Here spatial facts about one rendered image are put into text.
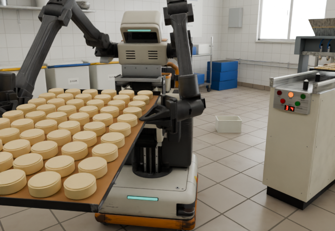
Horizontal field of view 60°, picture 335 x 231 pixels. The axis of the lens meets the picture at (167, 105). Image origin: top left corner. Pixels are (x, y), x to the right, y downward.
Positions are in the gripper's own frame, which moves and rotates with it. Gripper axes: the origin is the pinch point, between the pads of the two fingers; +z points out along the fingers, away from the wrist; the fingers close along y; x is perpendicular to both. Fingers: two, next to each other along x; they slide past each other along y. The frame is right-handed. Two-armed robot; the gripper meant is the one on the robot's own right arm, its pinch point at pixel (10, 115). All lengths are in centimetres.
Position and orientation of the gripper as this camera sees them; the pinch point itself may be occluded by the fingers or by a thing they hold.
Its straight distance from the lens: 92.5
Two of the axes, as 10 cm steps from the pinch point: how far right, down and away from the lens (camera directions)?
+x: 7.9, -1.9, 5.8
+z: 6.1, 2.2, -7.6
